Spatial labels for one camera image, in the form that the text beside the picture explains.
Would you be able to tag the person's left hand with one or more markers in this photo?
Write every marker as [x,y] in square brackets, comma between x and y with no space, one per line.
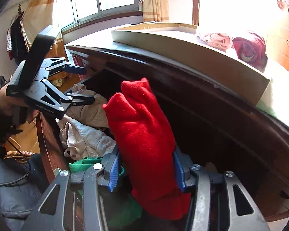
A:
[7,103]

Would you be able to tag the beige tied curtain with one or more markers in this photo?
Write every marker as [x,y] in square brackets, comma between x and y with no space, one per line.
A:
[154,10]

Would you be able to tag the window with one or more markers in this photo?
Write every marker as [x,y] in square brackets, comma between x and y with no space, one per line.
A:
[69,12]

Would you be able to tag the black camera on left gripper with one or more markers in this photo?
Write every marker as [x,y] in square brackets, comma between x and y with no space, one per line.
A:
[39,49]

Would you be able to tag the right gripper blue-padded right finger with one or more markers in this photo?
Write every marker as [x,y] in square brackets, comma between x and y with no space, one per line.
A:
[218,201]

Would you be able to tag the bright red underwear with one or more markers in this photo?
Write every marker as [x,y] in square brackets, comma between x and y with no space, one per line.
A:
[146,144]

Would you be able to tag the dark red grey-banded underwear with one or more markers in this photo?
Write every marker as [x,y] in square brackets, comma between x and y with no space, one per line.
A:
[251,48]

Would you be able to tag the green underwear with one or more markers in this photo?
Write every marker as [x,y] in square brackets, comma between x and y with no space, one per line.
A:
[121,209]

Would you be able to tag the beige dotted underwear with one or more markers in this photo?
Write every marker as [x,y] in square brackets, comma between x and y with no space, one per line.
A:
[91,115]

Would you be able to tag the shallow cardboard box tray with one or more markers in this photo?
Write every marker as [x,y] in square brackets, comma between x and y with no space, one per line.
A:
[178,41]

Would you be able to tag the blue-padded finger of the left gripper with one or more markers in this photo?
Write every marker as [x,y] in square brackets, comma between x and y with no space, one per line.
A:
[72,68]
[81,99]

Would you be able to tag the pink lace underwear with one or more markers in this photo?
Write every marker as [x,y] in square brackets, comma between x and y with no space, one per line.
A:
[220,41]

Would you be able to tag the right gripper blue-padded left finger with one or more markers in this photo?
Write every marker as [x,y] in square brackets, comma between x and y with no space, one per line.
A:
[56,209]

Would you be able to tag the light blue dotted underwear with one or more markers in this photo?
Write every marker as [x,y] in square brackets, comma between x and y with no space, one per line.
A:
[80,141]

